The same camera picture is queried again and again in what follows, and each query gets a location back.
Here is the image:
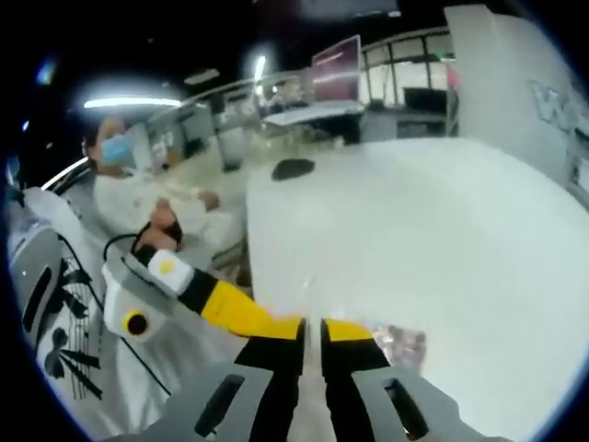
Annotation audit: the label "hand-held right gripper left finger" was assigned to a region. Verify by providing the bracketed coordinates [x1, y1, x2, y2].
[137, 317, 307, 442]

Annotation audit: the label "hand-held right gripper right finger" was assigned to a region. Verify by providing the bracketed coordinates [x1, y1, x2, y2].
[320, 317, 501, 442]

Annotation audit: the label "clear resealable bag pink contents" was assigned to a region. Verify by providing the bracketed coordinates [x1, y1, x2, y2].
[301, 275, 432, 369]

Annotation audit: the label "person's left hand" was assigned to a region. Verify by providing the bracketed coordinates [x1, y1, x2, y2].
[133, 196, 184, 259]

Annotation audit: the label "person in white coat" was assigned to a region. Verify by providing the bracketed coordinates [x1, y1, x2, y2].
[8, 174, 249, 429]

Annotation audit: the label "grey chest-worn device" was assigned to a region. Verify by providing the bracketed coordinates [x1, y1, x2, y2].
[6, 188, 64, 344]

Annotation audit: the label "person's head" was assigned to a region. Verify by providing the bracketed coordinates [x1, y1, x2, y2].
[81, 117, 139, 179]

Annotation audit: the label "black pouch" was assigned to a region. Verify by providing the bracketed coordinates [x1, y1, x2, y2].
[271, 157, 317, 181]

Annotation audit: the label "ceiling light tube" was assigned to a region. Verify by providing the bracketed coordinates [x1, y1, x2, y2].
[84, 94, 181, 111]
[253, 53, 269, 87]

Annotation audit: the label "white monitor desk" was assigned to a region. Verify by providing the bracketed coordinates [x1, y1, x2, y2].
[262, 99, 365, 126]

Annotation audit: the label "grey counter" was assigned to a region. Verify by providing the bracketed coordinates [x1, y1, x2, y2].
[362, 109, 457, 139]

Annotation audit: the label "large purple-screen monitor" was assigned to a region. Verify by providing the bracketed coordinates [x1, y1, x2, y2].
[311, 34, 363, 103]

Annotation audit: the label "black monitor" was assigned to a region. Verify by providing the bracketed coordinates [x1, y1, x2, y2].
[403, 86, 450, 112]

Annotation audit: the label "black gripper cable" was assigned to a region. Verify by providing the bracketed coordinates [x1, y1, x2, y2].
[101, 231, 172, 397]

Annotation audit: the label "glass window wall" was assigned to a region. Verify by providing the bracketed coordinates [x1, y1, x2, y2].
[361, 26, 455, 105]

